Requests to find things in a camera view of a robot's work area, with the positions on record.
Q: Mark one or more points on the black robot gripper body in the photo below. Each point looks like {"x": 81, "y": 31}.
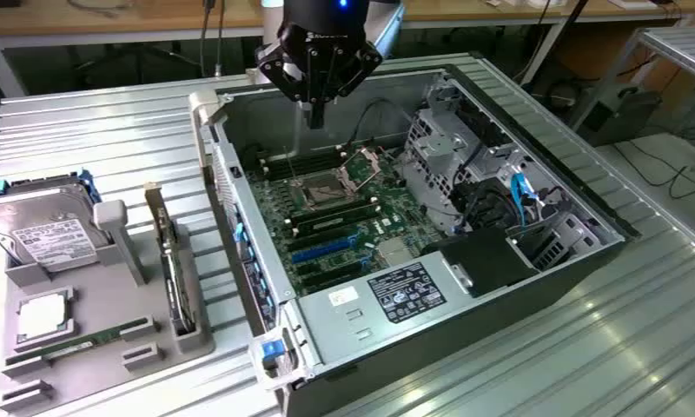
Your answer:
{"x": 324, "y": 21}

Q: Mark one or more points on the black graphics card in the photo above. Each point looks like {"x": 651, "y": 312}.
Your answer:
{"x": 176, "y": 260}

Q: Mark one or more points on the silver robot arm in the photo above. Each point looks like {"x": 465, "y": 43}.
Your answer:
{"x": 272, "y": 17}

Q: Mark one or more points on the thin metal locking lever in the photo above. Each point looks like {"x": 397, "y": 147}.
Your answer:
{"x": 292, "y": 167}

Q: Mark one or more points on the metal socket cover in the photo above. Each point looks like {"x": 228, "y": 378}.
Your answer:
{"x": 362, "y": 167}

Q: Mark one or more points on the grey metal drive cage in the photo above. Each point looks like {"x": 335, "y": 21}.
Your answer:
{"x": 434, "y": 147}

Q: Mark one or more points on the CPU socket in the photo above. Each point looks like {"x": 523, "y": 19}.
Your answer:
{"x": 322, "y": 191}

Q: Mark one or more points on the green motherboard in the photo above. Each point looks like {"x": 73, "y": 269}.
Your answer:
{"x": 394, "y": 204}

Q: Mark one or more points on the installed green RAM stick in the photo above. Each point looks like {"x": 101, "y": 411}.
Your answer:
{"x": 327, "y": 222}

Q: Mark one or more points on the wooden desk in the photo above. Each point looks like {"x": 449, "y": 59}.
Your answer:
{"x": 64, "y": 21}

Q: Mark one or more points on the blue expansion slot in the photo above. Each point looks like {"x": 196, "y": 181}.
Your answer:
{"x": 322, "y": 251}

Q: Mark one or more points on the silver chipset heatsink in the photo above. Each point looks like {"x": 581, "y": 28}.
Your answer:
{"x": 395, "y": 253}

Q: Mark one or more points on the black box on floor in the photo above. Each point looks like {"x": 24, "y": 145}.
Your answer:
{"x": 631, "y": 113}

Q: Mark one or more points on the grey power supply unit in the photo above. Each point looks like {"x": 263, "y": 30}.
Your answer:
{"x": 417, "y": 286}

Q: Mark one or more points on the silver hard disk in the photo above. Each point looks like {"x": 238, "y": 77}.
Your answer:
{"x": 35, "y": 226}

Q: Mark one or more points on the grey parts rack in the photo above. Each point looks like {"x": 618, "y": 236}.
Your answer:
{"x": 109, "y": 313}

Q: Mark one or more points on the blue case latch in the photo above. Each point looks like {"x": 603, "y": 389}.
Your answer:
{"x": 272, "y": 349}

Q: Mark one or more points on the open black PC case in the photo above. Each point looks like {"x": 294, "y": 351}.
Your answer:
{"x": 429, "y": 369}

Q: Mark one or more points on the silver CPU chip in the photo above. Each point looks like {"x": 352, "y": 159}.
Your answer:
{"x": 43, "y": 317}

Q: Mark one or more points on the aluminium frame table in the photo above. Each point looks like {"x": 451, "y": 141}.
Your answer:
{"x": 684, "y": 48}

